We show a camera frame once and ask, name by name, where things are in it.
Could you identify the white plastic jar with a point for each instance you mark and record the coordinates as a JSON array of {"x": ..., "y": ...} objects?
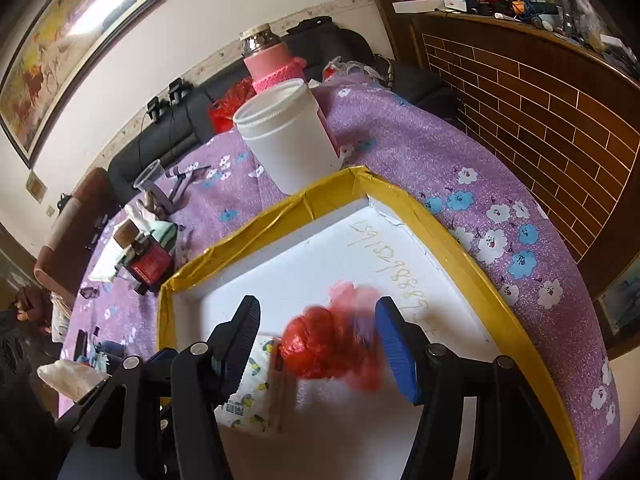
[{"x": 290, "y": 145}]

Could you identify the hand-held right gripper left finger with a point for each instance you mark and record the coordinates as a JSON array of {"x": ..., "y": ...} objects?
[{"x": 237, "y": 360}]

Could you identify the wooden brick-pattern counter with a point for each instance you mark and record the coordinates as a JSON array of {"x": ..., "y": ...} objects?
[{"x": 525, "y": 110}]

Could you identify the clear plastic cup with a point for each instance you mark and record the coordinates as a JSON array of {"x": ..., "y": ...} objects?
[{"x": 149, "y": 175}]

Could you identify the clear plastic wrapper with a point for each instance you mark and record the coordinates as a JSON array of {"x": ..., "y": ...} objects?
[{"x": 350, "y": 67}]

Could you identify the black handbag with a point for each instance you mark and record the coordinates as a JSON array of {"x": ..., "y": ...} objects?
[{"x": 65, "y": 201}]

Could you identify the white printed sheet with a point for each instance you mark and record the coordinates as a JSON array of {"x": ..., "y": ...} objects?
[{"x": 106, "y": 262}]

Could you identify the white cushion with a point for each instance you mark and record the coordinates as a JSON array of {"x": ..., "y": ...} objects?
[{"x": 60, "y": 317}]

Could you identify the white flat box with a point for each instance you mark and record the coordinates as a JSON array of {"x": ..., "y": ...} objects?
[{"x": 417, "y": 6}]

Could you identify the black clamp device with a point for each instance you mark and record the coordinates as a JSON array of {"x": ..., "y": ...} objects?
[
  {"x": 156, "y": 108},
  {"x": 180, "y": 90}
]

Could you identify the white glove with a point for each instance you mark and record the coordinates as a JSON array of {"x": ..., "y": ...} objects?
[{"x": 141, "y": 216}]

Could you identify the black smartphone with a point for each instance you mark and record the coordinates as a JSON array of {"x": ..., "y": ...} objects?
[{"x": 80, "y": 345}]

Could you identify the black leather sofa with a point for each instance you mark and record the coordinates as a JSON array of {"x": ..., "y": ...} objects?
[{"x": 165, "y": 125}]

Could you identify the framed horse painting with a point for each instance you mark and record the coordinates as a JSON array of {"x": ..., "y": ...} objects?
[{"x": 65, "y": 50}]

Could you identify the grey folding tool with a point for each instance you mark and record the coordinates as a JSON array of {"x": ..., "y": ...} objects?
[{"x": 182, "y": 185}]

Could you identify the yellow-edged white foam box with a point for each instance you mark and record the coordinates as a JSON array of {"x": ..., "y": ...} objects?
[{"x": 310, "y": 280}]

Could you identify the lemon print tissue pack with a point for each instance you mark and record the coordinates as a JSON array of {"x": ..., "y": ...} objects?
[{"x": 255, "y": 390}]

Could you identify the clear safety glasses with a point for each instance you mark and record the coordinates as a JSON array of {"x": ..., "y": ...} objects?
[{"x": 89, "y": 292}]

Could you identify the pink thermos bottle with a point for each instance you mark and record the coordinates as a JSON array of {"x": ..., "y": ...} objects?
[{"x": 270, "y": 62}]

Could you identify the blue framed picture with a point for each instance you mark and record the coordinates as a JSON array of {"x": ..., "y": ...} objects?
[{"x": 622, "y": 300}]

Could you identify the red plastic bag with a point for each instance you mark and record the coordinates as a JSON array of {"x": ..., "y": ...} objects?
[{"x": 225, "y": 110}]

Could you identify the red plastic mesh bundle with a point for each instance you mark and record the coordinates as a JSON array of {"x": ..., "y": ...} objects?
[{"x": 315, "y": 345}]

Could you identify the pile of tools and clutter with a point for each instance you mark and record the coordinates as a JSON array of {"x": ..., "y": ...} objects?
[{"x": 540, "y": 7}]

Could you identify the small gold wall plaque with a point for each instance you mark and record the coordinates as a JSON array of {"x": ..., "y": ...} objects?
[{"x": 36, "y": 186}]

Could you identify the brown armchair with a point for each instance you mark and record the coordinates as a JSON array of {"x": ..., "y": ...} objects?
[{"x": 75, "y": 220}]

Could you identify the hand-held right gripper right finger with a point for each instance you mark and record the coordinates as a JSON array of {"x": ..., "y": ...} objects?
[{"x": 395, "y": 350}]

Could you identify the dark glass bottle red label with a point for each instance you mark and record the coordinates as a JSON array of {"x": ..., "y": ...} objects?
[{"x": 147, "y": 262}]

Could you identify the purple floral tablecloth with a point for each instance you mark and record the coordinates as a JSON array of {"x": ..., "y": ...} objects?
[{"x": 410, "y": 160}]

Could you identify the green white striped cloth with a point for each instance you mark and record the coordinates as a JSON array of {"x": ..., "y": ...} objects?
[{"x": 164, "y": 234}]

